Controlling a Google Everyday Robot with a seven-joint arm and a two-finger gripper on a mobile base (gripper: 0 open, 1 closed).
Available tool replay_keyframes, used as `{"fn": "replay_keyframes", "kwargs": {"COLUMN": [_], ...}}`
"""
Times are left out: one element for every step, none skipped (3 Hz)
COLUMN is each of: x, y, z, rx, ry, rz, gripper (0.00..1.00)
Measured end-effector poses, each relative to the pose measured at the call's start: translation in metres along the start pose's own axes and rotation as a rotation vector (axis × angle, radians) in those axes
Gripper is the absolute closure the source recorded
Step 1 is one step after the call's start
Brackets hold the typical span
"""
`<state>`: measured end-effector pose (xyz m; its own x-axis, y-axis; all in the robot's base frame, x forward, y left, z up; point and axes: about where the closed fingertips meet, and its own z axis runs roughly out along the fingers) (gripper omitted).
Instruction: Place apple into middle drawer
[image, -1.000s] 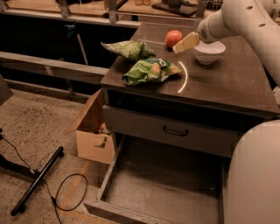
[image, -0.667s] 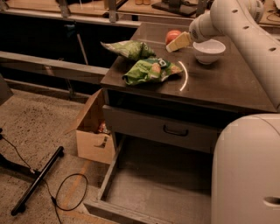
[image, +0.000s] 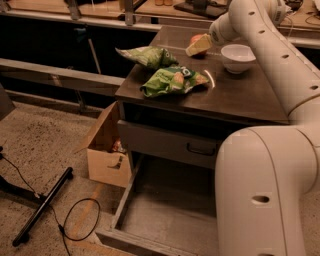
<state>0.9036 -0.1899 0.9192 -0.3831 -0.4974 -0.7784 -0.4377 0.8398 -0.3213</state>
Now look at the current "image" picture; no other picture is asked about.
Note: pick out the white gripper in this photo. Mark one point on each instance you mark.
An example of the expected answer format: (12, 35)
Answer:
(220, 34)

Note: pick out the red apple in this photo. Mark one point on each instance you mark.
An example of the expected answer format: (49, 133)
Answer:
(198, 45)

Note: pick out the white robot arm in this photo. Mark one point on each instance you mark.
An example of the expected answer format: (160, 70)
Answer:
(261, 172)

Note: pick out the grey drawer cabinet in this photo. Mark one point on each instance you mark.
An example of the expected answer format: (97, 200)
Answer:
(211, 111)

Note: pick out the grey upper drawer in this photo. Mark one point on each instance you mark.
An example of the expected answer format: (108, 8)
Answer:
(181, 147)

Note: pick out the open grey lower drawer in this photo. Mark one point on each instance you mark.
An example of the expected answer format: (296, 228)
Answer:
(168, 209)

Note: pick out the black laptop on bench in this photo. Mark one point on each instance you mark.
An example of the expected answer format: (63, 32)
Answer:
(207, 8)

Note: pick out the white ceramic bowl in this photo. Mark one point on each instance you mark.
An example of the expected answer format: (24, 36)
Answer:
(237, 58)

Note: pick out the green chip bag front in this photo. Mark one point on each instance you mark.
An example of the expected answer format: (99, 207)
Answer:
(172, 80)

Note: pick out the green chip bag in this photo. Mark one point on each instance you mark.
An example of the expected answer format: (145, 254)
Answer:
(151, 57)
(172, 80)

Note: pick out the green chip bag rear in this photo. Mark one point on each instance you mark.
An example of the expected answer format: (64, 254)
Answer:
(151, 57)

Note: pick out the cardboard box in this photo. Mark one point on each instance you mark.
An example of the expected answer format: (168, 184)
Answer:
(107, 163)

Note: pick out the metal railing beam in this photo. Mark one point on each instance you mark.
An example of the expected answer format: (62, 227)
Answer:
(60, 77)

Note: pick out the black stand base bar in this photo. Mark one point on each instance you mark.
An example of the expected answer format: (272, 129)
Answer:
(23, 235)

